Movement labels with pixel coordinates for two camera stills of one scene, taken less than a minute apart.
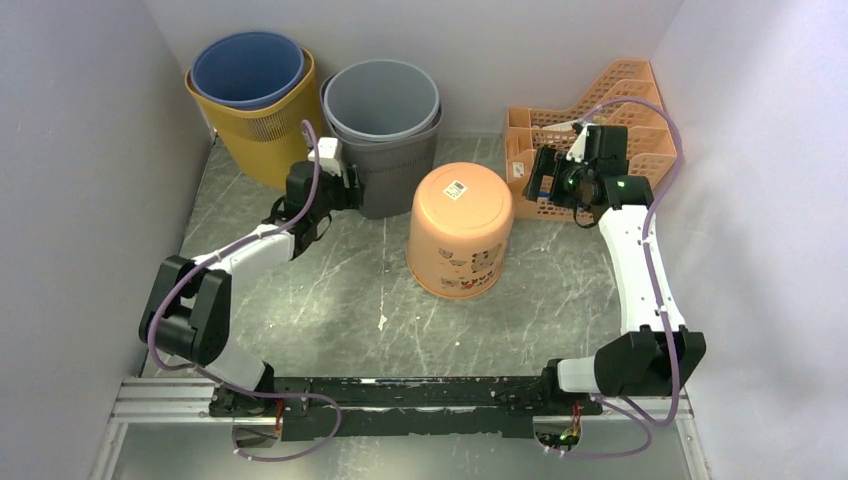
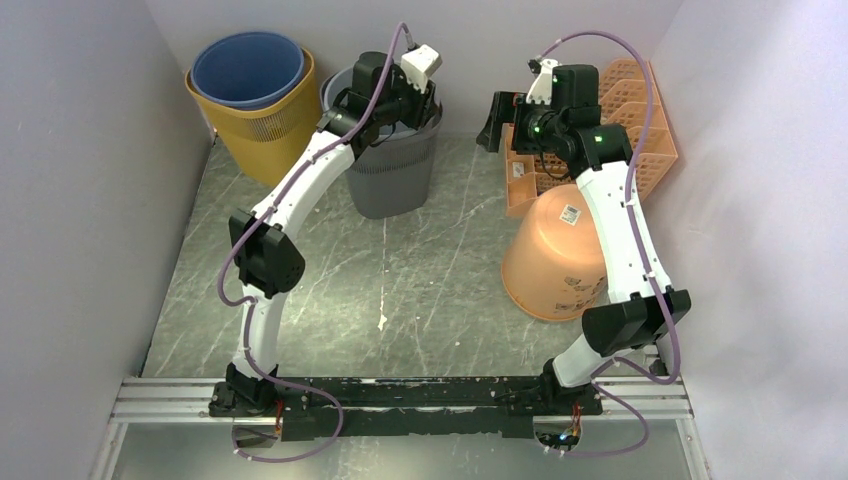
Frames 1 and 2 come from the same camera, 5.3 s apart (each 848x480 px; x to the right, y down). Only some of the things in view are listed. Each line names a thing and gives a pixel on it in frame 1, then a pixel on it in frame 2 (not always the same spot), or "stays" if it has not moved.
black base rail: x=357 y=408 stays
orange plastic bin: x=460 y=221 -> x=554 y=265
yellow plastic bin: x=263 y=140 stays
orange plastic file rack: x=651 y=146 stays
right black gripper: x=553 y=162 -> x=508 y=107
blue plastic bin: x=247 y=70 stays
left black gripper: x=350 y=198 -> x=428 y=109
